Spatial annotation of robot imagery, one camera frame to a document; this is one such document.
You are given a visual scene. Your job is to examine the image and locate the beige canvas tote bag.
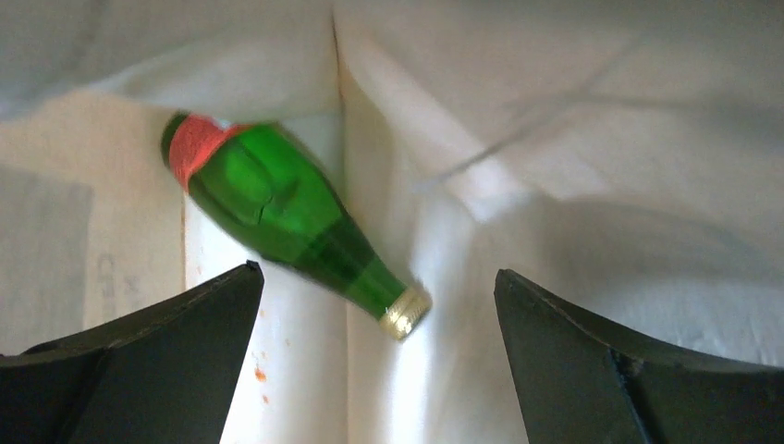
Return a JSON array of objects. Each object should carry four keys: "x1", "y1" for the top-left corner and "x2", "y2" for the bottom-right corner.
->
[{"x1": 1, "y1": 1, "x2": 783, "y2": 443}]

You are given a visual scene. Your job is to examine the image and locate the green glass bottle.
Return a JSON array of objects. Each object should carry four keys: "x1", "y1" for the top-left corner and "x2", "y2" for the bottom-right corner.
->
[{"x1": 161, "y1": 112, "x2": 432, "y2": 340}]

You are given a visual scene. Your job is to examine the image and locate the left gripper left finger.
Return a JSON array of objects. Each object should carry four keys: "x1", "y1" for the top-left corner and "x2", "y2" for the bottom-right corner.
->
[{"x1": 1, "y1": 262, "x2": 264, "y2": 443}]

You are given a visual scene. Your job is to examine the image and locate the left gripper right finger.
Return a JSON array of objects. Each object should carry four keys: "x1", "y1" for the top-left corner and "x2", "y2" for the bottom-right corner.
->
[{"x1": 495, "y1": 269, "x2": 783, "y2": 443}]

